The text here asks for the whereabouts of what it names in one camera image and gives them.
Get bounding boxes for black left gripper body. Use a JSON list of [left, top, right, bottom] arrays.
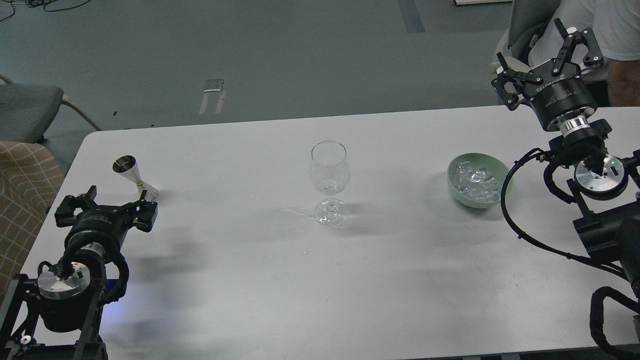
[[65, 209, 134, 250]]

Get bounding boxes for grey office chair left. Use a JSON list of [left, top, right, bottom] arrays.
[[0, 73, 103, 144]]

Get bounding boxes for clear wine glass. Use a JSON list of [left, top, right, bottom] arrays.
[[308, 140, 351, 227]]

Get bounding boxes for green bowl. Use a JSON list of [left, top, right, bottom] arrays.
[[446, 152, 513, 209]]

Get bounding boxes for black floor cables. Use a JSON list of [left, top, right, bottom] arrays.
[[0, 0, 92, 22]]

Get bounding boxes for checked beige cushion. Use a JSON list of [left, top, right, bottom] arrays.
[[0, 140, 65, 298]]

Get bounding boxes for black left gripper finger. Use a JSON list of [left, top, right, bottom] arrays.
[[54, 185, 98, 228], [119, 199, 159, 233]]

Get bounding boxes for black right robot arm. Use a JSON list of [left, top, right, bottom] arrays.
[[491, 18, 640, 360]]

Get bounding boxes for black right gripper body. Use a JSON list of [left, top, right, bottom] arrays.
[[525, 69, 598, 132]]

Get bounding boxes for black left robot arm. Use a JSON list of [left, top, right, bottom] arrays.
[[1, 186, 158, 360]]

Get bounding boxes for person in white shirt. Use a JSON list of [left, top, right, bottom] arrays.
[[527, 0, 640, 107]]

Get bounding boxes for steel jigger measuring cup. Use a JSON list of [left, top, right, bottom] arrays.
[[112, 155, 159, 202]]

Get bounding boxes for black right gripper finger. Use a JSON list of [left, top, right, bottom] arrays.
[[548, 18, 604, 78], [491, 52, 543, 111]]

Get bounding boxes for clear ice cubes pile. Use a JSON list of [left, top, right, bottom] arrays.
[[450, 161, 502, 208]]

